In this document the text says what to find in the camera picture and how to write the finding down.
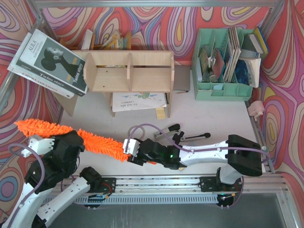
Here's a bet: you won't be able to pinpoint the stack of thin books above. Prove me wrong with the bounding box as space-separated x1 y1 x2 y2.
223 27 241 82

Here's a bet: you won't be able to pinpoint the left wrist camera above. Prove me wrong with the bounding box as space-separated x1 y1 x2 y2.
27 134 55 155

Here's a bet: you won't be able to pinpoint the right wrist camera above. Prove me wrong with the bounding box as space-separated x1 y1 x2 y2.
123 139 140 157

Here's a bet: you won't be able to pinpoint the grey black stapler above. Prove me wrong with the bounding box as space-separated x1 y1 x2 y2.
153 123 181 140

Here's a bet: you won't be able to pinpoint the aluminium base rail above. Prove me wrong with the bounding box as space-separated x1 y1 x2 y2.
28 173 290 198

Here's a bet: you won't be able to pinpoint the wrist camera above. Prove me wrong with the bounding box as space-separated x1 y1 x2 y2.
27 134 55 155
123 139 140 157

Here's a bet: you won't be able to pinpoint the books behind shelf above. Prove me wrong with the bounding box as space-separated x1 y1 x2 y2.
59 29 132 50

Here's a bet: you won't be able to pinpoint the black handled tool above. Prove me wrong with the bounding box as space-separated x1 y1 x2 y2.
172 131 211 144

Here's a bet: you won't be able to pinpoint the clear tape roll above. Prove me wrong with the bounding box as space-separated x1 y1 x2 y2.
128 125 145 140

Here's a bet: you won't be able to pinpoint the white book under Twins story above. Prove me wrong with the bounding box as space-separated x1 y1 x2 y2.
7 32 75 99

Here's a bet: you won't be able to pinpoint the spiral drawing notebook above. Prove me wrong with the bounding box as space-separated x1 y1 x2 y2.
112 93 168 113

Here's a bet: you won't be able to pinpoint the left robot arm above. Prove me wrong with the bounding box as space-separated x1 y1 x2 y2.
1 130 102 228

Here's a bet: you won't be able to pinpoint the red notebook in organizer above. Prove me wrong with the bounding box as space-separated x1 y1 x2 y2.
212 48 224 78

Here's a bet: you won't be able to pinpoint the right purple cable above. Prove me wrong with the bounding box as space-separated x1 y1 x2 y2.
127 123 271 209

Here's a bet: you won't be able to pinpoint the wooden bookshelf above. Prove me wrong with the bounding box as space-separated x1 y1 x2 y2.
52 49 175 118

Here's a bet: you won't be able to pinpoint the green desk organizer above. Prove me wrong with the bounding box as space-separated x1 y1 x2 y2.
191 28 253 101

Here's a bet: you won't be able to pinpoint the pink tape dispenser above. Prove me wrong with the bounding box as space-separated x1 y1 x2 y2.
247 100 265 121

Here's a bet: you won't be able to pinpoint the yellow sticky note pad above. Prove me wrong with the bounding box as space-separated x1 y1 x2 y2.
155 107 166 120

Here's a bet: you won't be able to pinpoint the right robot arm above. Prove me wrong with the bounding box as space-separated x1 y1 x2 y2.
123 134 263 185

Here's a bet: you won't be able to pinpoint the orange microfiber duster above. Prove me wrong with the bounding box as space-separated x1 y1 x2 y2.
14 118 157 166

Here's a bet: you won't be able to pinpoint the blue yellow book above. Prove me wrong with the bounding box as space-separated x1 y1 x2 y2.
253 27 269 55

